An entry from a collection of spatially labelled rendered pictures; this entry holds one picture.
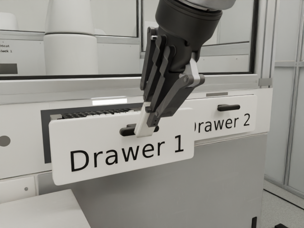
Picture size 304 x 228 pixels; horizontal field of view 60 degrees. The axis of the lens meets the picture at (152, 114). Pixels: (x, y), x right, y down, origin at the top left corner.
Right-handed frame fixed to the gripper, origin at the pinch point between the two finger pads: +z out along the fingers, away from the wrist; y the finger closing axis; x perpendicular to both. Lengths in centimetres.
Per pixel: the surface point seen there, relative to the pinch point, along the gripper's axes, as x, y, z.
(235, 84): -38.0, 16.8, 7.7
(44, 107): 13.9, 15.4, 10.2
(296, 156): -174, 32, 98
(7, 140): 20.9, 12.1, 14.9
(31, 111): 16.3, 15.1, 10.6
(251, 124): -44.2, 8.6, 16.8
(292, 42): -176, 94, 34
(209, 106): -27.2, 12.4, 11.3
